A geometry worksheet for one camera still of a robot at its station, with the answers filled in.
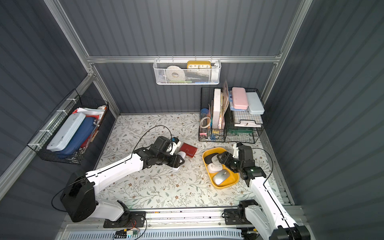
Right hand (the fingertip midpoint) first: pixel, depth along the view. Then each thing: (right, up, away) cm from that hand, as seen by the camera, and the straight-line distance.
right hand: (223, 161), depth 81 cm
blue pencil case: (-68, +11, -17) cm, 71 cm away
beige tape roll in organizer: (-7, +21, +21) cm, 30 cm away
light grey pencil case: (+23, +33, +14) cm, 43 cm away
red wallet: (-19, +3, +17) cm, 26 cm away
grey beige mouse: (-4, -1, +7) cm, 8 cm away
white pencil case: (-72, +15, -18) cm, 76 cm away
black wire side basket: (-80, +31, -3) cm, 85 cm away
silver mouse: (-1, -11, +6) cm, 12 cm away
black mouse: (-8, -1, +11) cm, 14 cm away
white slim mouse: (-5, -6, +7) cm, 10 cm away
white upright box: (-3, +30, +8) cm, 31 cm away
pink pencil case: (+13, +35, +12) cm, 40 cm away
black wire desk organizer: (+9, +28, +21) cm, 36 cm away
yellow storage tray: (+7, -11, +5) cm, 14 cm away
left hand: (-23, 0, -1) cm, 23 cm away
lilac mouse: (-23, +4, +1) cm, 23 cm away
